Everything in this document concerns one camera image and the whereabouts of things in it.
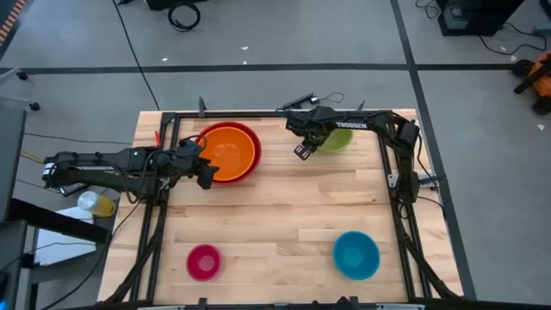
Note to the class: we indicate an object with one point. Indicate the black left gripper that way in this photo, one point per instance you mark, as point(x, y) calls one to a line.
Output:
point(187, 155)

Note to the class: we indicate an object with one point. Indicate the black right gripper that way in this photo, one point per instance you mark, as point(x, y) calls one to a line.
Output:
point(307, 125)

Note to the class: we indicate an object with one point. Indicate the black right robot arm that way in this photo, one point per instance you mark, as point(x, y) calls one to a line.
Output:
point(370, 122)

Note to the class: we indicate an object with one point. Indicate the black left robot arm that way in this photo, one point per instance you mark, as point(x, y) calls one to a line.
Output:
point(94, 165)

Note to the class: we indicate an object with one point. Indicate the large orange bowl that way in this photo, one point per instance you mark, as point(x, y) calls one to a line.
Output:
point(230, 153)

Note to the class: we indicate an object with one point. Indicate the small green bowl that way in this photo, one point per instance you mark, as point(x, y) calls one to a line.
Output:
point(340, 140)

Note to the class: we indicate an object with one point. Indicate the large red bowl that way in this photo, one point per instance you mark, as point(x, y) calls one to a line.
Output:
point(257, 150)

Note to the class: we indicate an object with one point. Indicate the small magenta bowl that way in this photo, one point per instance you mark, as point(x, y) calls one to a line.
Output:
point(204, 262)

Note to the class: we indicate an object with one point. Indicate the yellow clear plastic bottle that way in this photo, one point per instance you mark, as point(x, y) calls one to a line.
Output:
point(97, 204)

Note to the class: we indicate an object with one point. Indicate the blue bowl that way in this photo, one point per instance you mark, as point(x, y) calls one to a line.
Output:
point(356, 256)

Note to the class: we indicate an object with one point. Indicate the black desk beam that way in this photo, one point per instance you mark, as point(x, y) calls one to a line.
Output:
point(56, 220)

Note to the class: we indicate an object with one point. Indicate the white sheet board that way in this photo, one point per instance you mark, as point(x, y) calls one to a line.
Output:
point(60, 241)

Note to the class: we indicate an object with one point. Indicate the dark monitor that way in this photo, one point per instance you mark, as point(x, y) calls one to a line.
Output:
point(10, 163)

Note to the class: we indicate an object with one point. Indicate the chair base with castors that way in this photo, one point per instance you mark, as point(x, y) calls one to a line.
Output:
point(13, 86)

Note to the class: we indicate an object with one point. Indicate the black equipment box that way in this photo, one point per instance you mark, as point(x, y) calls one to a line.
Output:
point(478, 17)

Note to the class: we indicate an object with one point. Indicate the orange wheeled machine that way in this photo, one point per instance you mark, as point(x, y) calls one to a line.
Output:
point(540, 79)

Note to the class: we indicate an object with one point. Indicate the orange black hazard strip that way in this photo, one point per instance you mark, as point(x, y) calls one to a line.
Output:
point(10, 19)

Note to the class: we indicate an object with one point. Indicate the black aluminium table frame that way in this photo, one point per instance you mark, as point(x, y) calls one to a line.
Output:
point(237, 115)

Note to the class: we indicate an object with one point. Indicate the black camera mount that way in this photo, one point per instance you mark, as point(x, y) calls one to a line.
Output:
point(346, 302)

